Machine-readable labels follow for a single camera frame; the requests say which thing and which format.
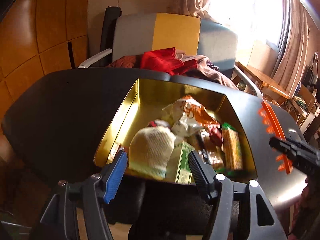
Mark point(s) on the green cloth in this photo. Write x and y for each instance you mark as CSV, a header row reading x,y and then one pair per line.
x,y
300,100

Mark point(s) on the window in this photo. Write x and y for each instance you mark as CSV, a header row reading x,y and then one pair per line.
x,y
245,10

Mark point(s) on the cluttered shelf with items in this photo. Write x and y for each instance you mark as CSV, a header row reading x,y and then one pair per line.
x,y
303,110

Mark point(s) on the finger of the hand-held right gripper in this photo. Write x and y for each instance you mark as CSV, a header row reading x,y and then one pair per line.
x,y
295,155
302,141

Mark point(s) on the green cracker packet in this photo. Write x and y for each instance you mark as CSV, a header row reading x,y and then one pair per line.
x,y
231,147

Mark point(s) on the orange snack wrapper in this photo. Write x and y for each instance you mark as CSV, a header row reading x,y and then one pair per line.
x,y
185,115

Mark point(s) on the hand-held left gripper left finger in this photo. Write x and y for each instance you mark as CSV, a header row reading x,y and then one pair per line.
x,y
115,177

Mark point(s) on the wooden side table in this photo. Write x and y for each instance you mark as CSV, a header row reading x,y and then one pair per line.
x,y
265,77

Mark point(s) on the small red packet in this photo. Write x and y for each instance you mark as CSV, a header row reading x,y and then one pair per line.
x,y
216,136

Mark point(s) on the orange plastic rack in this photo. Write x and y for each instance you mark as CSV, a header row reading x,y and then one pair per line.
x,y
271,115

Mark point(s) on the green and white carton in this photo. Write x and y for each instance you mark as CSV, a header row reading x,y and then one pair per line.
x,y
183,160

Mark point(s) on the grey yellow blue armchair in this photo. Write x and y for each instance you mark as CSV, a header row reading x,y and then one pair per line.
x,y
175,30

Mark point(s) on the white sock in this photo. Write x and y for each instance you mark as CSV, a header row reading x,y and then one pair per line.
x,y
150,150

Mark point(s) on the pink cloth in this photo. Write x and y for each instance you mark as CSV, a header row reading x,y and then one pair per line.
x,y
215,77

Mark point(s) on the gold tin box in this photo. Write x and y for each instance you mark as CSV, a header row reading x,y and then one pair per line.
x,y
150,100

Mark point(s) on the rust brown cloth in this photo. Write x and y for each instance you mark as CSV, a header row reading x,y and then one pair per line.
x,y
125,61

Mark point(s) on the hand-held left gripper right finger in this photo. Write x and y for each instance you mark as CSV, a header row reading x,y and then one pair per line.
x,y
197,175

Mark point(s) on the small red sachet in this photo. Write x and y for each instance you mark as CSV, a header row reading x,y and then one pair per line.
x,y
157,123

